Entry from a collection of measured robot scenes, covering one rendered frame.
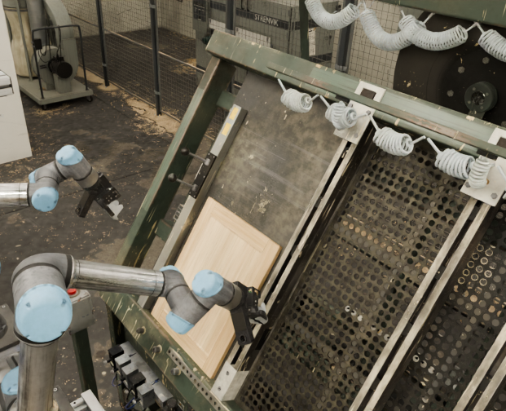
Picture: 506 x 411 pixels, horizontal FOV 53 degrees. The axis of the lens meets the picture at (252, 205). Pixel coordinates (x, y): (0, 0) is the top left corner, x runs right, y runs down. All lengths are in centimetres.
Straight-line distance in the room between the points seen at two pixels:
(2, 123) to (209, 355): 408
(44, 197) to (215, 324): 78
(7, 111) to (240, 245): 400
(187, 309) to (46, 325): 37
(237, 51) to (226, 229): 72
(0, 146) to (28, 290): 453
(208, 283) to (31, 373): 47
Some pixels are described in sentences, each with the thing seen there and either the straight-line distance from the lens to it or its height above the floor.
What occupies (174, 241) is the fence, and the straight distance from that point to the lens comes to 219.
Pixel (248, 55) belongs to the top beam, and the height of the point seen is 190.
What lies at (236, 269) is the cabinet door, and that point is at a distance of 196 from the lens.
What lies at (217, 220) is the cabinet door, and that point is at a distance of 206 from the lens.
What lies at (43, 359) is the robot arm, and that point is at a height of 148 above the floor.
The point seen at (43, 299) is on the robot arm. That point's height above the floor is 167.
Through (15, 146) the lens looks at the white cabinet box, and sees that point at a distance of 577.
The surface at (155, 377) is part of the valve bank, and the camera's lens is 225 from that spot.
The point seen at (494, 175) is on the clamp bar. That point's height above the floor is 184.
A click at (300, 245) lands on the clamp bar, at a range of 173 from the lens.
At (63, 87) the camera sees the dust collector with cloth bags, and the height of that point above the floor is 23.
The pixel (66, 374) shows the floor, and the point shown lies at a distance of 333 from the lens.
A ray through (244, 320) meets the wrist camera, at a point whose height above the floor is 139.
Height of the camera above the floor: 244
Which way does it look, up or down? 31 degrees down
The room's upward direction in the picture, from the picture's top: 3 degrees clockwise
